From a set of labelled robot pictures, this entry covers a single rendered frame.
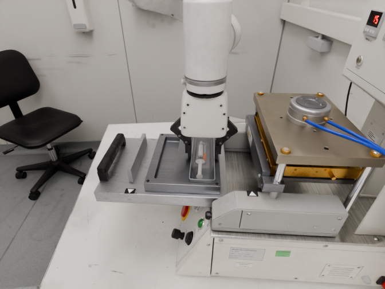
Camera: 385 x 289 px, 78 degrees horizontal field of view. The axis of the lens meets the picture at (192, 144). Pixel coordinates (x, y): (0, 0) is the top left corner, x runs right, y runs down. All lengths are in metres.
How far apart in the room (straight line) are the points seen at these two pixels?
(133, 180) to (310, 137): 0.38
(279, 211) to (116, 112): 1.89
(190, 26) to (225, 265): 0.51
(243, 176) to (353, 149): 0.27
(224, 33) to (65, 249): 0.67
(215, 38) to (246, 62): 1.66
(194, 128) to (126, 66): 1.57
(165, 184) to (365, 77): 0.49
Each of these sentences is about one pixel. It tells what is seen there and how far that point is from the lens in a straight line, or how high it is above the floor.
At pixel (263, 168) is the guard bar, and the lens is 0.48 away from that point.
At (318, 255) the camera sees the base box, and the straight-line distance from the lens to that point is 0.62.
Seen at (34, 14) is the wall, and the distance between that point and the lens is 2.15.
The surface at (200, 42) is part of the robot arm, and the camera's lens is 0.43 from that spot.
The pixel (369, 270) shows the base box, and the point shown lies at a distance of 0.71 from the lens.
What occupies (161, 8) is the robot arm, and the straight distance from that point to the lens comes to 0.54.
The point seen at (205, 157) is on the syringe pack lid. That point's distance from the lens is 0.57.
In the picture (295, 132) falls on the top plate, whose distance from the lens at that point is 0.50.
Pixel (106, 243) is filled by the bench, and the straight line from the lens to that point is 0.76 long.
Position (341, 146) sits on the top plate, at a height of 1.11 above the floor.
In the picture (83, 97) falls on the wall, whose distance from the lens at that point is 2.23.
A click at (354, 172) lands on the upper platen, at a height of 1.05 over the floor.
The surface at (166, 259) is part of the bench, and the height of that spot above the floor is 0.75.
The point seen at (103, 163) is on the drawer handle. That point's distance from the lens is 0.58.
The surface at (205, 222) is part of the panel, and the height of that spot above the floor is 0.91.
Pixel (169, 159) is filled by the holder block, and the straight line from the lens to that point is 0.60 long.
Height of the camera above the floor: 1.36
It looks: 35 degrees down
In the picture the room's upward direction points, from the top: straight up
